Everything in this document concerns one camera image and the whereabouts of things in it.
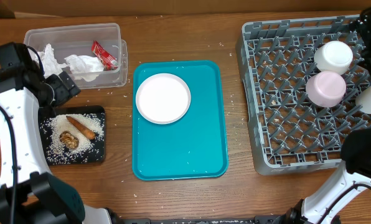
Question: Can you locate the light green bowl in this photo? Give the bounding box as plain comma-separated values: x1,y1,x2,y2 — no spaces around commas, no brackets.
314,40,354,75

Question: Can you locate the black plastic bin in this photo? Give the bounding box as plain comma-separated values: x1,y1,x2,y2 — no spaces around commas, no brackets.
39,106,106,166

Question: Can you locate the large pink plate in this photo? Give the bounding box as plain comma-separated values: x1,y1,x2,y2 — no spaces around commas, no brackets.
135,73,191,124

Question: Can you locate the pink small bowl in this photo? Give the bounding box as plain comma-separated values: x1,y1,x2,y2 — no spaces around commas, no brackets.
306,71,346,108

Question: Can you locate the orange carrot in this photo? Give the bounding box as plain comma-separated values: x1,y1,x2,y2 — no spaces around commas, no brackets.
66,116,96,140

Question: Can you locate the clear plastic bin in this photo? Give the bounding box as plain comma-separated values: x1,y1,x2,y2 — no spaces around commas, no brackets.
24,23,128,89

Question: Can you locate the red snack wrapper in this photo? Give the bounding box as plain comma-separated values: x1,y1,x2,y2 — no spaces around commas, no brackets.
91,40,119,70

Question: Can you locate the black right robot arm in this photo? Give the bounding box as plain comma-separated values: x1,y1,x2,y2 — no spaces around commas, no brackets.
274,7,371,223

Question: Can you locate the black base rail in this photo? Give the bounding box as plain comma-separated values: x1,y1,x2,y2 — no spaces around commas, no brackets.
110,215,342,224

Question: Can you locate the brown food scrap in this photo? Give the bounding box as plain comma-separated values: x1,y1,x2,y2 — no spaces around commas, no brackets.
60,131,79,150

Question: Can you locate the white paper napkin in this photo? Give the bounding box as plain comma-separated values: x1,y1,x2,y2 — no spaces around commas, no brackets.
37,44,105,78

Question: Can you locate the spilled white rice pile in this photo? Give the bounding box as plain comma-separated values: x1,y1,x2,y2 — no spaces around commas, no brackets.
39,112,106,166

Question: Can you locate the teal serving tray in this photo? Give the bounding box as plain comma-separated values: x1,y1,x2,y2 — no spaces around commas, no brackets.
132,60,228,181

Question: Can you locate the grey dishwasher rack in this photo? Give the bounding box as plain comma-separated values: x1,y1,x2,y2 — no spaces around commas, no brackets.
236,15,371,175

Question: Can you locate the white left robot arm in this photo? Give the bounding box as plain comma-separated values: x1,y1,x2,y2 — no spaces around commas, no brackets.
0,42,122,223

